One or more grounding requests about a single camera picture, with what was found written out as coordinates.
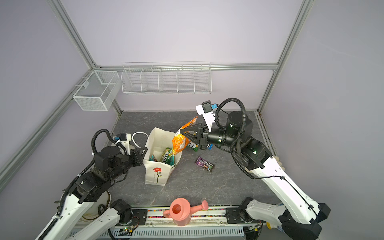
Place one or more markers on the beige work glove right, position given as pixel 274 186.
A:
pixel 279 162

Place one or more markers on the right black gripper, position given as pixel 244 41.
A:
pixel 202 141

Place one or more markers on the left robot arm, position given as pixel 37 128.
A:
pixel 81 194

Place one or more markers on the white wire shelf basket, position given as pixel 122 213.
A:
pixel 167 78

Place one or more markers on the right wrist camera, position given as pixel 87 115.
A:
pixel 207 110

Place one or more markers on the green Fox's candy bag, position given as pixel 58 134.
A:
pixel 193 146

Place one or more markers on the pink watering can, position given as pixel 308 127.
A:
pixel 181 211

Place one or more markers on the white mesh box basket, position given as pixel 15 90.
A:
pixel 98 91

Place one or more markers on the teal snack pack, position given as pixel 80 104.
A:
pixel 152 158

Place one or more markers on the white paper gift bag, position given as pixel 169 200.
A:
pixel 158 173

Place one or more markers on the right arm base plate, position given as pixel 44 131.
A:
pixel 237 216

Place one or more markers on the green Fox's spring tea bag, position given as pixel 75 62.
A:
pixel 168 157

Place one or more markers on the white vented rail cover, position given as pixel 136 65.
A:
pixel 181 233

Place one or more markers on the brown M&M's packet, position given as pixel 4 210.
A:
pixel 204 164

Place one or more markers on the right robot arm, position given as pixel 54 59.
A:
pixel 228 127

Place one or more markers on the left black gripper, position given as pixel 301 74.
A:
pixel 138 158

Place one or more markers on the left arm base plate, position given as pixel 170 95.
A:
pixel 139 217

